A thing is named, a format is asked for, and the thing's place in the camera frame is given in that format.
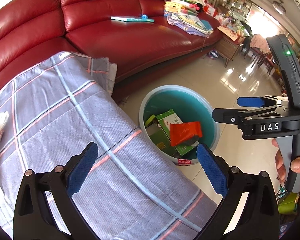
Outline red orange snack wrapper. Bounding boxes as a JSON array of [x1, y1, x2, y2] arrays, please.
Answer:
[[170, 121, 203, 146]]

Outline green white medicine box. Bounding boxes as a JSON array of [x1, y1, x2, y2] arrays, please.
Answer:
[[156, 109, 203, 156]]

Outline white burger food box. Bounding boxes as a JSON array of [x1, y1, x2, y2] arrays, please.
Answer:
[[145, 114, 181, 158]]

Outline teal plastic trash bucket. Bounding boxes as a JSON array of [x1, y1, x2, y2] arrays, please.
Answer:
[[138, 85, 220, 151]]

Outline person's right hand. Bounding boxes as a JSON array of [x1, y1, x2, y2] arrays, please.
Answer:
[[271, 138, 300, 205]]

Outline small blue white ball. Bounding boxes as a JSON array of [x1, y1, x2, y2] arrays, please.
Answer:
[[207, 49, 219, 60]]

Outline wooden side table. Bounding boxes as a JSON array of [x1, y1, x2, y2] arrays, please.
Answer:
[[215, 25, 244, 68]]

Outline purple plaid tablecloth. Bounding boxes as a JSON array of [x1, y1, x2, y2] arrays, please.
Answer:
[[0, 51, 217, 239]]

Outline pile of colourful papers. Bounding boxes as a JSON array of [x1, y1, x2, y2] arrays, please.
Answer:
[[164, 0, 213, 37]]

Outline red leather sofa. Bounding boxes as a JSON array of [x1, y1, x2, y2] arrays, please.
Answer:
[[0, 0, 222, 101]]

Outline teal book on sofa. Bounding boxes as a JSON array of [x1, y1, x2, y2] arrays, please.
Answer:
[[110, 15, 155, 23]]

